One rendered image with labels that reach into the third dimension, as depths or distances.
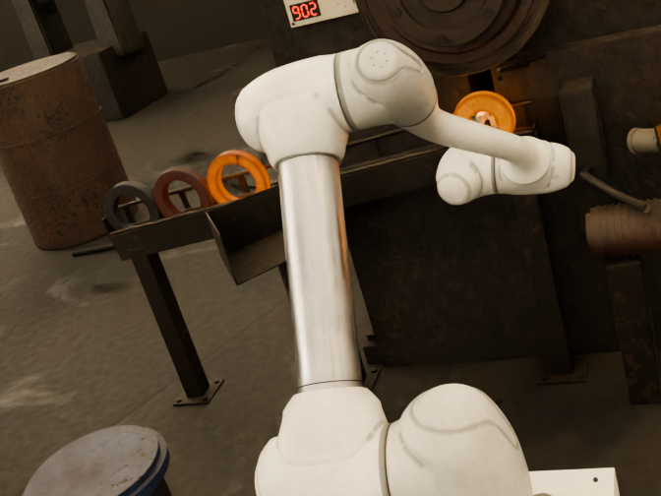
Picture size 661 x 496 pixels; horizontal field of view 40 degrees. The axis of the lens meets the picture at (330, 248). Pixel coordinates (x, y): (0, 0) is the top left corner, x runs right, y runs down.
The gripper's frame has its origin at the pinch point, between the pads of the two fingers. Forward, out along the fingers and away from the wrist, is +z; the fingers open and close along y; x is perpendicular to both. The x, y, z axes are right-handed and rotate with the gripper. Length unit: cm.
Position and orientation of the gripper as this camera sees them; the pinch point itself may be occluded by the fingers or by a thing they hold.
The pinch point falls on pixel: (482, 115)
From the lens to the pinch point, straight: 232.7
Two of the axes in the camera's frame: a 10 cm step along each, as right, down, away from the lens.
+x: -2.9, -8.6, -4.3
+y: 9.2, -1.2, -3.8
